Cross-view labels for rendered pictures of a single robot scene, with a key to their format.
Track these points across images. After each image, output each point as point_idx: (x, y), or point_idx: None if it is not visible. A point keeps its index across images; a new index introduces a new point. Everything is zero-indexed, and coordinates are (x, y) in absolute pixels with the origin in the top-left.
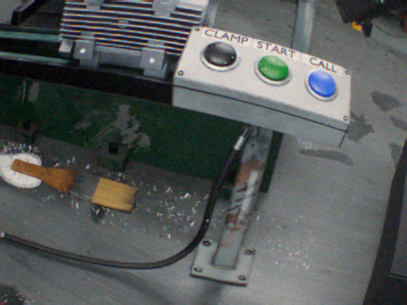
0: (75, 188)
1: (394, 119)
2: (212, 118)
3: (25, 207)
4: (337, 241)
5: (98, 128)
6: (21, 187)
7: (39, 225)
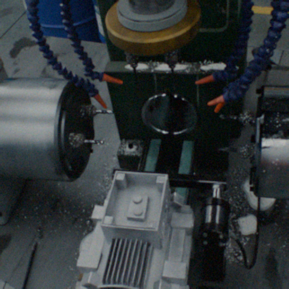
0: (80, 283)
1: None
2: None
3: (62, 257)
4: None
5: None
6: (79, 250)
7: (49, 268)
